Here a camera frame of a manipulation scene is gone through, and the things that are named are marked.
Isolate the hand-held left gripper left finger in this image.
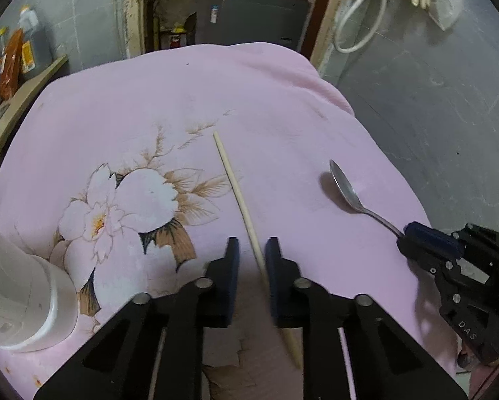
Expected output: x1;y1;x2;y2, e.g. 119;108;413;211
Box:
33;237;239;400

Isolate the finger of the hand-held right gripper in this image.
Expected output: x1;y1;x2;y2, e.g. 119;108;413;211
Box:
397;237;446;273
404;222;463;257

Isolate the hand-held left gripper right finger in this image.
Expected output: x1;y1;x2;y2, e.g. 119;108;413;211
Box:
266;237;469;400

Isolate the wooden chopstick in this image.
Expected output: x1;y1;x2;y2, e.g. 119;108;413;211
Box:
213;131;302;369

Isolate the metal spoon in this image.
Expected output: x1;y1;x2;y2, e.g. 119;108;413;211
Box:
330;159;404;236

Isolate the white plastic utensil basket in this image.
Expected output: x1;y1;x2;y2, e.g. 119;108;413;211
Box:
0;217;79;353

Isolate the pink floral blanket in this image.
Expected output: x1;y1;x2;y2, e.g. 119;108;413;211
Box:
0;42;461;400

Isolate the clear hanging plastic bag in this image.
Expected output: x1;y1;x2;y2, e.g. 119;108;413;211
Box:
429;0;463;31

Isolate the red black bottle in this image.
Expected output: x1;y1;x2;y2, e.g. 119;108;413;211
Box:
170;27;187;51

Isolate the grey small fridge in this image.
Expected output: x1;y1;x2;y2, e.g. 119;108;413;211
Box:
191;0;311;53

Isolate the large dark liquid jug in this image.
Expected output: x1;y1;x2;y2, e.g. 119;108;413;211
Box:
19;6;52;73

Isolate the red chili powder bag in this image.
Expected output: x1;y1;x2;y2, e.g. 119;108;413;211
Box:
0;29;25;98

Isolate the white hose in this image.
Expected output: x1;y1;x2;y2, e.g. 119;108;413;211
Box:
334;0;394;53

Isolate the wooden door frame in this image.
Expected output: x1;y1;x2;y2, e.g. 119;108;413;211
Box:
124;0;346;76

